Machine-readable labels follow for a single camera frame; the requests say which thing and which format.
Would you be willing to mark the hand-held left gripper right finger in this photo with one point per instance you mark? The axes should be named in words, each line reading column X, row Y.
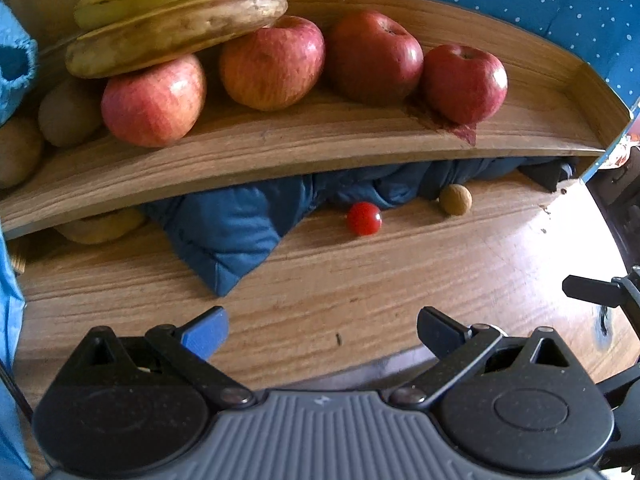
column 440, row 332

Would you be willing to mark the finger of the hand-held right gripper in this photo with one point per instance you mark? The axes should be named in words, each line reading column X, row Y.
column 627, row 410
column 600, row 292

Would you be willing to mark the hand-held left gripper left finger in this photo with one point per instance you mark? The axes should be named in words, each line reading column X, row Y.
column 205, row 334

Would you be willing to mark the red cherry tomato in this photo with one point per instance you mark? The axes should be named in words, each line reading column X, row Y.
column 364, row 218

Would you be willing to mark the dark blue padded jacket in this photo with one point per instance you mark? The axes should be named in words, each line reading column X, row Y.
column 235, row 230

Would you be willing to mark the small tan longan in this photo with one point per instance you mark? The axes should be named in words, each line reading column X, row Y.
column 455, row 199

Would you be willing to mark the pink printed cloth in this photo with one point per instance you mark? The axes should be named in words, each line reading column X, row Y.
column 625, row 147

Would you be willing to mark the yellow fruit under shelf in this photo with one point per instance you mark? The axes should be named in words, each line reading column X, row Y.
column 100, row 225

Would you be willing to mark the light blue garment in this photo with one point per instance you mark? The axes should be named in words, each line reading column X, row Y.
column 10, row 360

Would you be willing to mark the curved wooden shelf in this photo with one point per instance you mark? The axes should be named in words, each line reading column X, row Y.
column 300, row 145

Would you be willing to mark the red striped apple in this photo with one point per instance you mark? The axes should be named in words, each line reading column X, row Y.
column 152, row 102
column 272, row 62

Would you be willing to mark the brown kiwi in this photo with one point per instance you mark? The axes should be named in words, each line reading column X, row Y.
column 70, row 112
column 17, row 152

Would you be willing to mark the dark red apple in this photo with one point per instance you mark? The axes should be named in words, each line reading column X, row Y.
column 372, row 57

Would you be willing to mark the blue dotted fabric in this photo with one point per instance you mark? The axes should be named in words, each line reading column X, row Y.
column 550, row 5

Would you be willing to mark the brown-spotted banana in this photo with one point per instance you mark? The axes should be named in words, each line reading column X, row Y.
column 175, row 30

